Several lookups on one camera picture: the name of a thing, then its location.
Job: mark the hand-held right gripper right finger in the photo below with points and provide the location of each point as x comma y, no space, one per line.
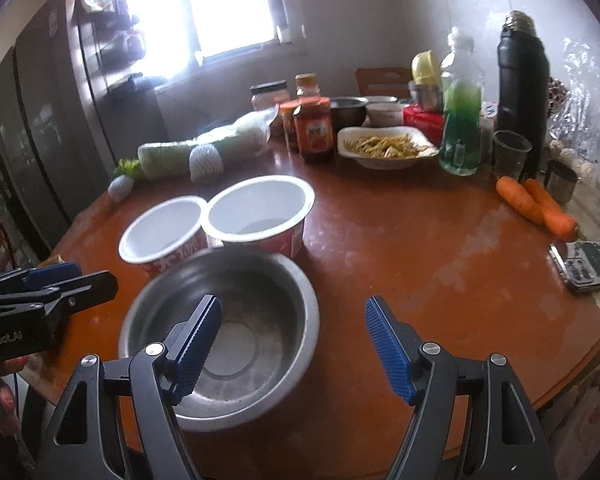
387,345

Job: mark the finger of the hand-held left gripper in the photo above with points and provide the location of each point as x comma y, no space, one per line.
55,274
80,292

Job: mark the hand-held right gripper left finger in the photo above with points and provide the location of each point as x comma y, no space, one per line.
197,345

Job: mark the stainless steel bowl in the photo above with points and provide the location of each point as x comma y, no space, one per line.
260,320

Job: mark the red instant noodle bowl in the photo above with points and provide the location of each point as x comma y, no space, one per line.
155,232

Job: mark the white paper bowl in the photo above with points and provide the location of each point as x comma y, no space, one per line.
255,210

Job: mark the person's left hand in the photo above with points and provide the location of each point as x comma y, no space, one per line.
7,395

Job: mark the fruit in white foam net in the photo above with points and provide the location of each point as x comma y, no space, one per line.
121,190
206,162

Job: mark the grey refrigerator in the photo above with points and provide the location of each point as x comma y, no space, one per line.
55,125

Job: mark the celery in plastic bag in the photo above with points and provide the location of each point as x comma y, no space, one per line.
180,155

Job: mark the orange carrot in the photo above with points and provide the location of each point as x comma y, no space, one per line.
555,215
517,197

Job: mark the white plate of food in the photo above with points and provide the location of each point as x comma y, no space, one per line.
385,147

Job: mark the digital kitchen scale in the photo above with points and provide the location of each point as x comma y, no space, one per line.
590,265

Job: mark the sauce bottle with orange cap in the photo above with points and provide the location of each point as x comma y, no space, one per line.
314,135

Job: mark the red tissue box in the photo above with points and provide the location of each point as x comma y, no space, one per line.
422,125

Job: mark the clear plastic cup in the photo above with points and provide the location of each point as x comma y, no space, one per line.
511,155

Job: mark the white ceramic bowl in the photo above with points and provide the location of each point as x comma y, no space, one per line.
386,115

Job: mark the green detergent bottle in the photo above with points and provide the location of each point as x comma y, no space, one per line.
461,125

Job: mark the small steel cup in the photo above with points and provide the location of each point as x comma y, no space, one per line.
561,182

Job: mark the steel bowl with dark inside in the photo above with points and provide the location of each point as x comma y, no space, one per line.
349,110

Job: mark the small steel container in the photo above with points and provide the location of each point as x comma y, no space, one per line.
426,99

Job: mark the white jar with black lid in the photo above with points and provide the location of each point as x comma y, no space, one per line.
270,97

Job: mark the wooden chair with panel back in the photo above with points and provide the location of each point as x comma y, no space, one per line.
380,80

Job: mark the yellow plastic item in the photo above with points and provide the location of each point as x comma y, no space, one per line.
425,67

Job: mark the black thermos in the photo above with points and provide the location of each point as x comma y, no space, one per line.
522,90

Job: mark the window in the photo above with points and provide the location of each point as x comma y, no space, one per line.
220,5

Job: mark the clear plastic bag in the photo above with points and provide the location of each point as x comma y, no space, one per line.
580,90

